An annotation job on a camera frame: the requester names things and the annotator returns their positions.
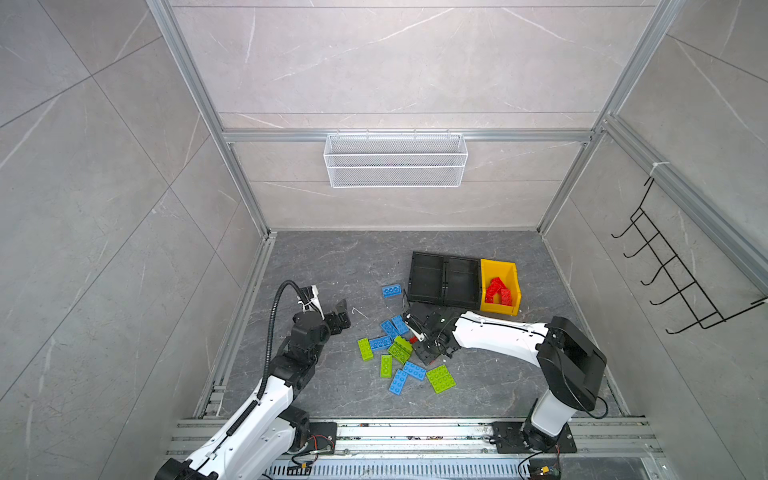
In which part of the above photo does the green lego large plate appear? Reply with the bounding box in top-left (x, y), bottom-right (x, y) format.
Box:
top-left (426, 365), bottom-right (456, 394)

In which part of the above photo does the black bin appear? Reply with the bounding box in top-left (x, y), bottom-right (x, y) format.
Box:
top-left (442, 256), bottom-right (482, 310)
top-left (408, 251), bottom-right (446, 305)

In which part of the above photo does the red lego small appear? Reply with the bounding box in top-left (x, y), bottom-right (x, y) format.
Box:
top-left (489, 277), bottom-right (506, 294)

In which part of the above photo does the yellow plastic bin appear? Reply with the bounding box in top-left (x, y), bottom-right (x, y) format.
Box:
top-left (480, 259), bottom-right (522, 316)

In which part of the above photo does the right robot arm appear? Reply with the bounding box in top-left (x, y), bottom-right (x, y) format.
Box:
top-left (403, 303), bottom-right (607, 449)

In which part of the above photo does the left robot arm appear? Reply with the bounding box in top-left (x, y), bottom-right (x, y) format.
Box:
top-left (155, 280), bottom-right (351, 479)

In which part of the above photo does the white zip tie scrap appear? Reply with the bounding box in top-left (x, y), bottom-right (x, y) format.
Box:
top-left (352, 307), bottom-right (369, 320)

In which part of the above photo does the blue lego lower right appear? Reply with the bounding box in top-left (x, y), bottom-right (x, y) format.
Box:
top-left (402, 361), bottom-right (426, 381)

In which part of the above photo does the green lego stacked centre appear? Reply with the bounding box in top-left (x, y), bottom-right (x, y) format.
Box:
top-left (388, 336), bottom-right (413, 365)

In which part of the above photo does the blue lego centre right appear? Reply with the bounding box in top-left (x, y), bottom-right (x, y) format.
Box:
top-left (392, 315), bottom-right (409, 338)

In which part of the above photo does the blue lego bottom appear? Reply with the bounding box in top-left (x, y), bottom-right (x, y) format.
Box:
top-left (389, 370), bottom-right (408, 395)

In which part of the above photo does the green lego far left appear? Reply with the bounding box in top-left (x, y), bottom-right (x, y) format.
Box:
top-left (358, 338), bottom-right (374, 361)

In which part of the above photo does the green lego small lower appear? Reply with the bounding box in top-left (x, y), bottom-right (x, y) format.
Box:
top-left (379, 355), bottom-right (393, 378)

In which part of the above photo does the blue lego low left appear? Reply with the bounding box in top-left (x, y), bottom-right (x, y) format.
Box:
top-left (369, 336), bottom-right (393, 352)

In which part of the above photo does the blue lego centre left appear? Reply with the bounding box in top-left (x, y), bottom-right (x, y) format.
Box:
top-left (381, 320), bottom-right (399, 341)

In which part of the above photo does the blue lego near bins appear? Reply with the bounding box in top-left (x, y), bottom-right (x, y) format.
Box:
top-left (381, 284), bottom-right (403, 299)

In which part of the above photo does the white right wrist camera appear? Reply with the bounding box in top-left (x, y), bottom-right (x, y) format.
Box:
top-left (403, 314), bottom-right (425, 341)

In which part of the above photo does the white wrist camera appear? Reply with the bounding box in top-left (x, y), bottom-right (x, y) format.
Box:
top-left (301, 285), bottom-right (324, 317)
top-left (403, 314), bottom-right (425, 341)

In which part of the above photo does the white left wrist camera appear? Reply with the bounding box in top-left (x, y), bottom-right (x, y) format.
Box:
top-left (301, 285), bottom-right (324, 317)

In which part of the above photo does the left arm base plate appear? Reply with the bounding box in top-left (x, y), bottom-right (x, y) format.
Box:
top-left (288, 421), bottom-right (338, 455)

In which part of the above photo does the aluminium front rail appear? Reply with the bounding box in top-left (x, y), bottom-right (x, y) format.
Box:
top-left (164, 418), bottom-right (666, 480)

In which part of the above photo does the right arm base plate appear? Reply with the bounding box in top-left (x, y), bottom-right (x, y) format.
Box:
top-left (491, 421), bottom-right (577, 454)

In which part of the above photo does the white wire mesh basket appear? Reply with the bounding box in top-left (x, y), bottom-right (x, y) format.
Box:
top-left (323, 133), bottom-right (469, 188)

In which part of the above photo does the black wire hook rack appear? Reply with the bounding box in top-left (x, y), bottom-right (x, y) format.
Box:
top-left (611, 177), bottom-right (767, 335)

